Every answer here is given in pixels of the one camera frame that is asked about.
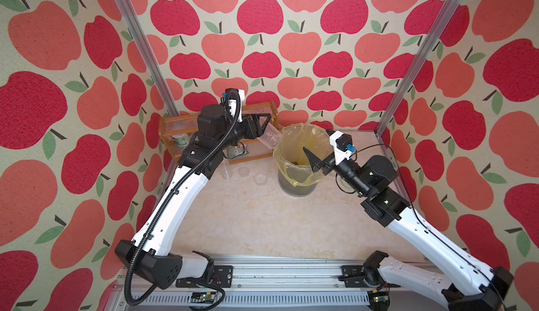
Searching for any small circuit board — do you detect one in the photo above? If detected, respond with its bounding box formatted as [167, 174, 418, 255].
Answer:
[189, 291, 217, 304]

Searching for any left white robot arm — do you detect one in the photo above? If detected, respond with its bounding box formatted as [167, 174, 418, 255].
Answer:
[115, 101, 272, 294]

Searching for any white printed cup on shelf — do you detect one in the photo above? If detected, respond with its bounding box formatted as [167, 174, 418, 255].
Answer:
[172, 134, 190, 148]

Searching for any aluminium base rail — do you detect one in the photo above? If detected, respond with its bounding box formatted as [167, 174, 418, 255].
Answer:
[102, 253, 468, 311]

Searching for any grey bin with yellow bag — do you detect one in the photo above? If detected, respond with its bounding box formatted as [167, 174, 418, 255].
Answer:
[273, 124, 334, 197]

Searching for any right aluminium frame post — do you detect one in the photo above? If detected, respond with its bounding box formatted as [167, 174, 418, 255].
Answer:
[375, 0, 463, 142]

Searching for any black corrugated cable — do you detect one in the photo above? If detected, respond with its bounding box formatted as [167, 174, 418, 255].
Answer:
[124, 91, 243, 311]

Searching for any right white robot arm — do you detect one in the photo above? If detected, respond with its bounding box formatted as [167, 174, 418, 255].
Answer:
[304, 149, 514, 310]

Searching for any tall clear jar with beans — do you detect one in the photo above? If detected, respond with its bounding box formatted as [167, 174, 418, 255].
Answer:
[221, 162, 232, 179]

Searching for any short clear jar with beans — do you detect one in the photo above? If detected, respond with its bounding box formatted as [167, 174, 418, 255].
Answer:
[258, 123, 283, 150]

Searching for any green packet on shelf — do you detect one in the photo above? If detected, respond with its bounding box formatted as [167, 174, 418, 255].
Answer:
[226, 146, 248, 159]

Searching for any orange wooden shelf rack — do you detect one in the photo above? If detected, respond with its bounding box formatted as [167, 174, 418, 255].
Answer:
[159, 100, 279, 172]

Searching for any aluminium frame post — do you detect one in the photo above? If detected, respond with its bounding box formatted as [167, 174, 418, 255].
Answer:
[115, 0, 180, 117]
[375, 0, 463, 142]

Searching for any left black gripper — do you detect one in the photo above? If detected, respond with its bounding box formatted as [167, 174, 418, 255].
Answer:
[215, 111, 272, 150]

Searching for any left aluminium frame post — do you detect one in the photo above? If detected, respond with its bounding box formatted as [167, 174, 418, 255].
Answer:
[115, 0, 180, 117]

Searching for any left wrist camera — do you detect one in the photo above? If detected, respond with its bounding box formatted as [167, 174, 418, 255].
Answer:
[223, 88, 246, 122]

